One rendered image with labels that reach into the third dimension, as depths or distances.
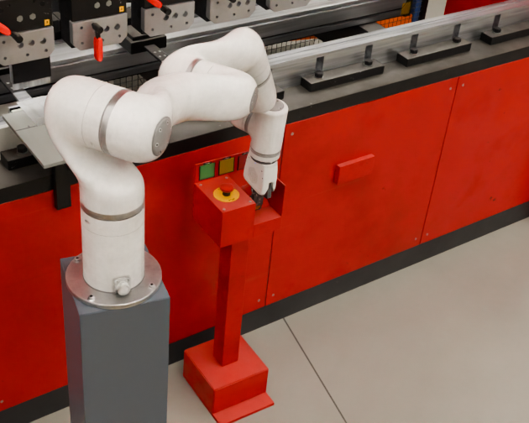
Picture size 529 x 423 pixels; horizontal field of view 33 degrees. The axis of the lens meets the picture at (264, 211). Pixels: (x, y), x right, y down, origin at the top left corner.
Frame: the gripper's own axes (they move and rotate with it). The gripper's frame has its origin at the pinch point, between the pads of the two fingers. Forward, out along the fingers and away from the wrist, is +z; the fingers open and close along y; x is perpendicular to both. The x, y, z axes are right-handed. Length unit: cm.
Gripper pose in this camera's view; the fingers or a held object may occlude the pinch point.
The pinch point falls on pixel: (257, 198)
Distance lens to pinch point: 249.5
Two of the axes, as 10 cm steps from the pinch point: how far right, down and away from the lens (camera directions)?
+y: 5.2, 6.0, -6.1
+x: 8.4, -2.5, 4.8
